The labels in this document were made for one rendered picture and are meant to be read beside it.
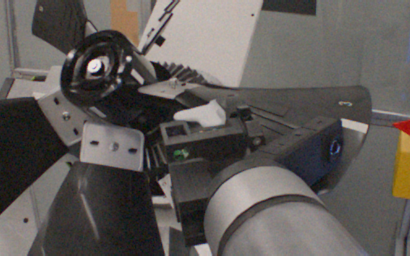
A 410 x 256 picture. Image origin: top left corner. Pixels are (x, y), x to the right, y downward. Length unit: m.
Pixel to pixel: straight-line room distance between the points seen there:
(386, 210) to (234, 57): 0.74
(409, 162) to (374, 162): 0.54
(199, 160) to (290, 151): 0.07
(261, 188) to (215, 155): 0.10
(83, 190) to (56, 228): 0.06
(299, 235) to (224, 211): 0.06
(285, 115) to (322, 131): 0.13
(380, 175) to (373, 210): 0.12
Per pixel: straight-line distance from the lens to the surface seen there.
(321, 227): 0.20
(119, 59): 0.56
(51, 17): 0.82
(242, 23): 0.87
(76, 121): 0.64
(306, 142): 0.33
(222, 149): 0.32
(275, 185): 0.23
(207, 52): 0.85
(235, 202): 0.23
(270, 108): 0.48
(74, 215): 0.53
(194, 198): 0.27
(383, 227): 1.36
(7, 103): 0.68
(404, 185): 0.75
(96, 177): 0.54
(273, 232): 0.20
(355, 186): 1.30
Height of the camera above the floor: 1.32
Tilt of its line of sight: 19 degrees down
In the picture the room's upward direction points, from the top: straight up
